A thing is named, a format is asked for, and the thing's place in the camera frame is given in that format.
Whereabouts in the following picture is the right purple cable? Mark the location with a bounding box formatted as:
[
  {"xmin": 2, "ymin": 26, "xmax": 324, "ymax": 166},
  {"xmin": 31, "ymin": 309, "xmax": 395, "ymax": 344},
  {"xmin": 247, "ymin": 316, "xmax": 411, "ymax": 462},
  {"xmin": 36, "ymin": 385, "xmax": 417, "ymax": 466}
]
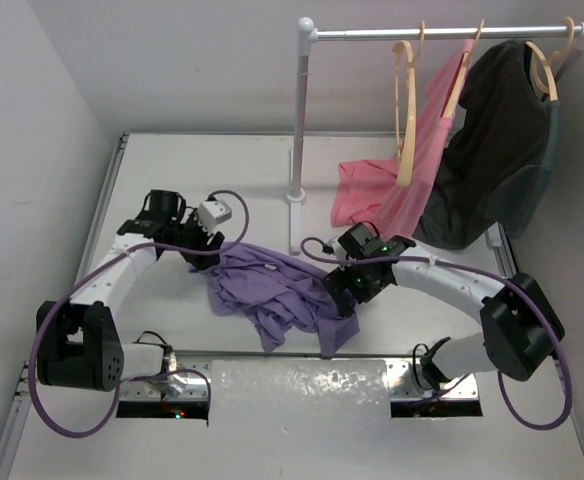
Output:
[{"xmin": 299, "ymin": 236, "xmax": 573, "ymax": 431}]

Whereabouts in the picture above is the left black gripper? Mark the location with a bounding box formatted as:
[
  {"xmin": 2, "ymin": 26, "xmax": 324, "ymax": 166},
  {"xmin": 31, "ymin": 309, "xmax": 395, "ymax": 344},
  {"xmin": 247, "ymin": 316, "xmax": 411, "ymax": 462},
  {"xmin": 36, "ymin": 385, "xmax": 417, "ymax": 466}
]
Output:
[{"xmin": 167, "ymin": 208, "xmax": 222, "ymax": 268}]

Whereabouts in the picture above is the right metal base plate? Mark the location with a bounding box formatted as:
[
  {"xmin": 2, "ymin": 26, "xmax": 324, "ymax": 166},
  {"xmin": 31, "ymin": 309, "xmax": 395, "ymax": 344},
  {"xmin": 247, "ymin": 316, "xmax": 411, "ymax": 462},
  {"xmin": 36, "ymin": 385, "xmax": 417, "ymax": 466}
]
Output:
[{"xmin": 384, "ymin": 357, "xmax": 480, "ymax": 402}]

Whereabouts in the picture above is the silver clothes rack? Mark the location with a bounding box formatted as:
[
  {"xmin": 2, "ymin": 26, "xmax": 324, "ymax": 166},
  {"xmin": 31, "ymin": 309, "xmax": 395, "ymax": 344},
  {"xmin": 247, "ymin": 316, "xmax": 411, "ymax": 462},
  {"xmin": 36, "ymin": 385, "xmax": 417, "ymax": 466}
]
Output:
[{"xmin": 286, "ymin": 17, "xmax": 584, "ymax": 255}]

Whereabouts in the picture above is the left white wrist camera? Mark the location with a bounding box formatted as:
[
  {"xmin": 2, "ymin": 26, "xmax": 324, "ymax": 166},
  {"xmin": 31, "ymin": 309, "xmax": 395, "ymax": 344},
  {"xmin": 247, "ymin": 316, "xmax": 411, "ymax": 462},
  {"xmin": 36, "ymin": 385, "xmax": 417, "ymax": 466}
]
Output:
[{"xmin": 197, "ymin": 199, "xmax": 232, "ymax": 233}]

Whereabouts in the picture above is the dark grey t shirt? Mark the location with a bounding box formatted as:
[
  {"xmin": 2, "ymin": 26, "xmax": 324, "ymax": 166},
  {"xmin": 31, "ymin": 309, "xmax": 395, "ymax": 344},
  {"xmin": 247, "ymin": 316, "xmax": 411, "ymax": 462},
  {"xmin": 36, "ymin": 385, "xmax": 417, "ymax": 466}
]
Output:
[{"xmin": 414, "ymin": 39, "xmax": 560, "ymax": 250}]

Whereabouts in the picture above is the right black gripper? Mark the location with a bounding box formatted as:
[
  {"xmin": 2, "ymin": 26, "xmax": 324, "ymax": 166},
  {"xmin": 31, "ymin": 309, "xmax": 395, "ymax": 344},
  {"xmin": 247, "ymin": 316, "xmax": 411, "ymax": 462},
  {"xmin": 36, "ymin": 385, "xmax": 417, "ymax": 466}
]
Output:
[{"xmin": 322, "ymin": 257, "xmax": 389, "ymax": 316}]

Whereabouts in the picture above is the pink t shirt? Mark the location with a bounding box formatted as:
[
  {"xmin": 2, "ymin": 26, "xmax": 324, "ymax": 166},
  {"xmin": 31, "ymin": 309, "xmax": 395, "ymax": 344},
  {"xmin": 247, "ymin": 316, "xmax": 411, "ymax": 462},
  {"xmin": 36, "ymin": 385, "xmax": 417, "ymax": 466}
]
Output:
[{"xmin": 330, "ymin": 40, "xmax": 472, "ymax": 238}]

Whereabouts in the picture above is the wooden hanger holding pink shirt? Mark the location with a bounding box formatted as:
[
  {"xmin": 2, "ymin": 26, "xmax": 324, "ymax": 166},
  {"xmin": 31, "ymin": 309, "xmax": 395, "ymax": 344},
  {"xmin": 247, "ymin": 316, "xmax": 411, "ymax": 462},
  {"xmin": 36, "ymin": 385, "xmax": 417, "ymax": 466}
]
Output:
[{"xmin": 442, "ymin": 19, "xmax": 485, "ymax": 119}]

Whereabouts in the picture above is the aluminium table frame rail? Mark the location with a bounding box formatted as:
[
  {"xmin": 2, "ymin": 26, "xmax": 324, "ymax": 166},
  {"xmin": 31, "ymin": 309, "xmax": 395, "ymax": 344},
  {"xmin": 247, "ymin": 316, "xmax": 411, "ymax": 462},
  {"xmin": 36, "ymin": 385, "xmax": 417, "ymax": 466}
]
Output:
[{"xmin": 0, "ymin": 133, "xmax": 130, "ymax": 479}]

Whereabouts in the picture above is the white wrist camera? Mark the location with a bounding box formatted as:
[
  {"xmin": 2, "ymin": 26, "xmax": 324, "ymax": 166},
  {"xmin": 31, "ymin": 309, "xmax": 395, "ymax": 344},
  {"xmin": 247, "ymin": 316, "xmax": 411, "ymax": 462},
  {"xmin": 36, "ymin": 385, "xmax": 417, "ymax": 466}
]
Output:
[
  {"xmin": 197, "ymin": 199, "xmax": 232, "ymax": 233},
  {"xmin": 328, "ymin": 238, "xmax": 349, "ymax": 265}
]

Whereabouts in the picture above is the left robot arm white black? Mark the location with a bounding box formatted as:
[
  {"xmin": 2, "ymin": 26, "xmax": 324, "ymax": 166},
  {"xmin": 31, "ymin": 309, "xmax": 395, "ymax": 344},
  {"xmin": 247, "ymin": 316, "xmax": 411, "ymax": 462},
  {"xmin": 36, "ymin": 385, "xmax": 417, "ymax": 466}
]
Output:
[{"xmin": 36, "ymin": 190, "xmax": 232, "ymax": 392}]

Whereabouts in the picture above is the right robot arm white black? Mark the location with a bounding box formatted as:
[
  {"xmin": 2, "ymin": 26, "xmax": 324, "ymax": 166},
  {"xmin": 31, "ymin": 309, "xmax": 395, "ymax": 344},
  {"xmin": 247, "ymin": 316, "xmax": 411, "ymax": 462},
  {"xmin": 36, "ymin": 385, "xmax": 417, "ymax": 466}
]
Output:
[{"xmin": 322, "ymin": 223, "xmax": 565, "ymax": 389}]

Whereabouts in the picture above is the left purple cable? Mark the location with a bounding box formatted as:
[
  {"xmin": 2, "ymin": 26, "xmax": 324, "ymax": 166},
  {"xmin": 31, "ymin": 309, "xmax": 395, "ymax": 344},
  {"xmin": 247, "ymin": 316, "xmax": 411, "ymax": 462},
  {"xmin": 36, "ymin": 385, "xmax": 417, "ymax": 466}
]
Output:
[{"xmin": 27, "ymin": 189, "xmax": 251, "ymax": 440}]

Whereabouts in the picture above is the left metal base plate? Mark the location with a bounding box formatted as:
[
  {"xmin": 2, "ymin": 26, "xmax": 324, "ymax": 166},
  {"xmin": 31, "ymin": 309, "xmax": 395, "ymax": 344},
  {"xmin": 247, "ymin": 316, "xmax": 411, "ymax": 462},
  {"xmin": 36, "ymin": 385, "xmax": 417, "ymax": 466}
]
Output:
[{"xmin": 121, "ymin": 357, "xmax": 212, "ymax": 402}]

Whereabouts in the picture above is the purple cable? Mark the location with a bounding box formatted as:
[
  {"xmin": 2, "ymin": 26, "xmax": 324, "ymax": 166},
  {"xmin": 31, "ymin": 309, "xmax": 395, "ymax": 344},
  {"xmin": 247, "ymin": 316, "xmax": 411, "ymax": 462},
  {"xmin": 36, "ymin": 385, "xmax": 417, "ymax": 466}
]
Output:
[
  {"xmin": 27, "ymin": 189, "xmax": 251, "ymax": 440},
  {"xmin": 299, "ymin": 236, "xmax": 573, "ymax": 431}
]

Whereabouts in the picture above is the purple t shirt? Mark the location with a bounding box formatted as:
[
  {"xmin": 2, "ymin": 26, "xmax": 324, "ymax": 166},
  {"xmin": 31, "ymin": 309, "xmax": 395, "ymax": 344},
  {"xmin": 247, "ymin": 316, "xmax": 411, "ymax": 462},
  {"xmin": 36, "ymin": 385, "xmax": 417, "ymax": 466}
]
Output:
[{"xmin": 205, "ymin": 243, "xmax": 360, "ymax": 356}]

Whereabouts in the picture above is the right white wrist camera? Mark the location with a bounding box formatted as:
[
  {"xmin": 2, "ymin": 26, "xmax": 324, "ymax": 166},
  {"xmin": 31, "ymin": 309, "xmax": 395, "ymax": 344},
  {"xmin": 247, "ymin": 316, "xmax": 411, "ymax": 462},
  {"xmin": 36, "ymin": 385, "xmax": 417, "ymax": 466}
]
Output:
[{"xmin": 328, "ymin": 238, "xmax": 349, "ymax": 265}]

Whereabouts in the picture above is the metal base plate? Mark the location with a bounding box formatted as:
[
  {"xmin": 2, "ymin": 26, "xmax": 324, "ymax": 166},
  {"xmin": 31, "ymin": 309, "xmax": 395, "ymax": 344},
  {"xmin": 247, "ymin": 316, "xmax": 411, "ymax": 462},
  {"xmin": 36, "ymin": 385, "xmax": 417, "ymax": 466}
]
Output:
[
  {"xmin": 121, "ymin": 357, "xmax": 212, "ymax": 402},
  {"xmin": 384, "ymin": 357, "xmax": 480, "ymax": 402}
]

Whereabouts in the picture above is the wooden hanger holding dark shirt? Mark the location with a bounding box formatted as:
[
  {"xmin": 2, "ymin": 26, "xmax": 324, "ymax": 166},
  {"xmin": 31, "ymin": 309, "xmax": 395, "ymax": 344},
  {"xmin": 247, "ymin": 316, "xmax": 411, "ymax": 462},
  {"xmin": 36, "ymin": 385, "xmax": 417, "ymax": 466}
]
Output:
[{"xmin": 525, "ymin": 16, "xmax": 576, "ymax": 101}]

